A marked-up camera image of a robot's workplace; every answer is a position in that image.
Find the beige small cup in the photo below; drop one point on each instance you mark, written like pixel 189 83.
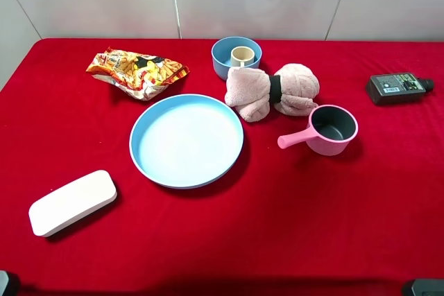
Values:
pixel 242 56

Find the blue bowl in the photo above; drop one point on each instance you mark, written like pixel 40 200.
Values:
pixel 221 51

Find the snack chip bag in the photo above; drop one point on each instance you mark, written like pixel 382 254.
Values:
pixel 139 75

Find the pink rolled towel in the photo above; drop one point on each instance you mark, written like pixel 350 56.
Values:
pixel 252 92

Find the large blue plate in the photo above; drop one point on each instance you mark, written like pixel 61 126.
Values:
pixel 186 141

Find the pink saucepan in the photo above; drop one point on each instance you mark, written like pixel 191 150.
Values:
pixel 329 130

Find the black bottle with label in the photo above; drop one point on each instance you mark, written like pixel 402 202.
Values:
pixel 397 88

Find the red tablecloth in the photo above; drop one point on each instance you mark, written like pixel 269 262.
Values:
pixel 280 222

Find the white rectangular case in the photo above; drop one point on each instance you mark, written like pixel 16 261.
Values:
pixel 71 202

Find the black device bottom right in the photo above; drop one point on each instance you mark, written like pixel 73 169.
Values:
pixel 424 287

